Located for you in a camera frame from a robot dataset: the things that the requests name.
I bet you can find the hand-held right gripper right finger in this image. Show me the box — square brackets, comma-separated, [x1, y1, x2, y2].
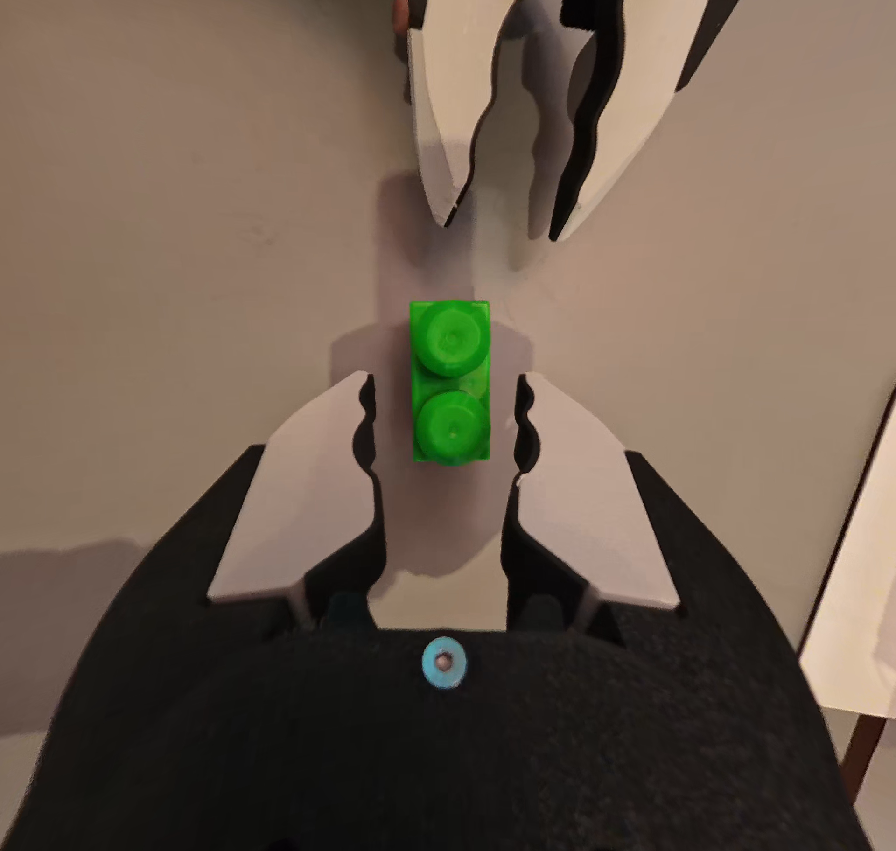
[500, 372, 681, 631]

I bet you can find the white document holder stand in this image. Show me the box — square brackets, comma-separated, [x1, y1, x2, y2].
[798, 385, 896, 720]

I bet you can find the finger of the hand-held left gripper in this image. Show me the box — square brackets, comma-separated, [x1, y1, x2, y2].
[407, 0, 555, 229]
[548, 0, 744, 243]

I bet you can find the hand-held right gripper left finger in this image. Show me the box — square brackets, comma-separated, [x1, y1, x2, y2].
[206, 370, 387, 631]

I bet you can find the green mega block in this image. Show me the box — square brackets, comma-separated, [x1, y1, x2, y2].
[409, 300, 491, 465]

